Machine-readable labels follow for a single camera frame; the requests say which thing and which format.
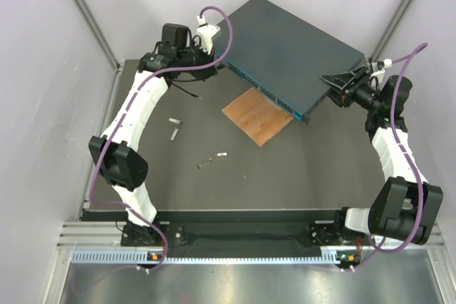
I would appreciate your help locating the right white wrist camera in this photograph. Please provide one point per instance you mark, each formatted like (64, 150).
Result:
(377, 68)

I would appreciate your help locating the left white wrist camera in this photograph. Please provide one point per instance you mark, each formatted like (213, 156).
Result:
(206, 32)

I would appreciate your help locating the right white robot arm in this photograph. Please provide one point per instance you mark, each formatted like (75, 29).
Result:
(406, 207)

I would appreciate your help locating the slotted cable duct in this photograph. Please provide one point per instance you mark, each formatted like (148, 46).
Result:
(143, 257)

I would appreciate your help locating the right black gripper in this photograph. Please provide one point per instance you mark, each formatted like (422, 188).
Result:
(343, 97)

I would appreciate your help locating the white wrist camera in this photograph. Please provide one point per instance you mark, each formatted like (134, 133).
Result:
(206, 32)
(377, 68)

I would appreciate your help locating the blue network switch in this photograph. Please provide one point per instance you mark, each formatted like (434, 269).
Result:
(282, 56)

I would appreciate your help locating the wooden board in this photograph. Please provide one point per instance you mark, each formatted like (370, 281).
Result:
(257, 116)

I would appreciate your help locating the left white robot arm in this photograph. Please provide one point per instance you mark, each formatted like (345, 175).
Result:
(115, 152)

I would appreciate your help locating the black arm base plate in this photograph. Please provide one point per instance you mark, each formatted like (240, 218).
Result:
(241, 233)

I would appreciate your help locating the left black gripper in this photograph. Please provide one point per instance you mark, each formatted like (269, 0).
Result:
(204, 72)

